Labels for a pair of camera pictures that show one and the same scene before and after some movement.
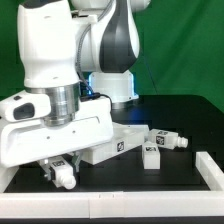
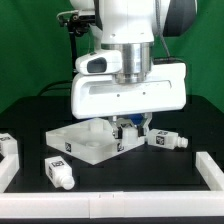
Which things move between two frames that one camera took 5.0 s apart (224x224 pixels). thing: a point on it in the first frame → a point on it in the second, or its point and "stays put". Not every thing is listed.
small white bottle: x=61 y=172 stays put
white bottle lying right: x=167 y=139 stays put
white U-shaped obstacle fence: x=108 y=204 stays put
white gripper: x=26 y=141 → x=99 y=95
